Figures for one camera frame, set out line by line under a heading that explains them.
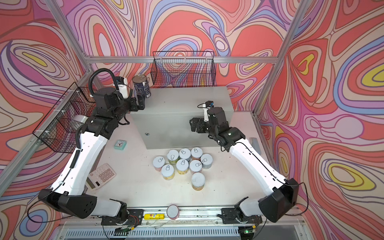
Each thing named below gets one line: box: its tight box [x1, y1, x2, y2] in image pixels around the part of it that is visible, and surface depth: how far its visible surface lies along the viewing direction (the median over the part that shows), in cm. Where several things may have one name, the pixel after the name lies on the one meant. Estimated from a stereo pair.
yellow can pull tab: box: [161, 164, 175, 181], surface depth 86 cm
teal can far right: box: [200, 153, 213, 170], surface depth 90 cm
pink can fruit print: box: [189, 159, 203, 175], surface depth 87 cm
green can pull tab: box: [167, 149, 179, 164], surface depth 91 cm
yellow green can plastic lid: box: [191, 172, 206, 188], surface depth 80 cm
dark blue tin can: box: [132, 74, 151, 99], surface depth 75 cm
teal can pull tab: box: [179, 148, 191, 162], surface depth 92 cm
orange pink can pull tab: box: [191, 147, 203, 161], surface depth 92 cm
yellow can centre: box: [176, 159, 189, 175], surface depth 88 cm
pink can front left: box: [152, 156, 166, 172], surface depth 89 cm
